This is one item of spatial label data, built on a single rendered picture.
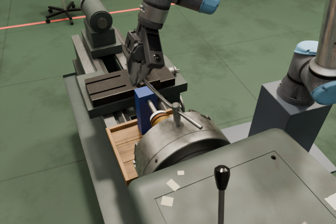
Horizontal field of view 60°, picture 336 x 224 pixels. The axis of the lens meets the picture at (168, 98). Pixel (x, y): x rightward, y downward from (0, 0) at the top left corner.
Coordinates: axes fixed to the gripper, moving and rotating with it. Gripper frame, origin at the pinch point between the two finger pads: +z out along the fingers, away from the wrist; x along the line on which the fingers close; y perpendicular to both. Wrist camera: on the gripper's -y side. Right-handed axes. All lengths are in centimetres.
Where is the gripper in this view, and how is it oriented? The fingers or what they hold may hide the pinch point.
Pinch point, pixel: (134, 83)
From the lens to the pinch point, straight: 89.5
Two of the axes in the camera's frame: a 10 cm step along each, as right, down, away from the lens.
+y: -4.1, -6.0, 6.9
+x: -8.5, -0.1, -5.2
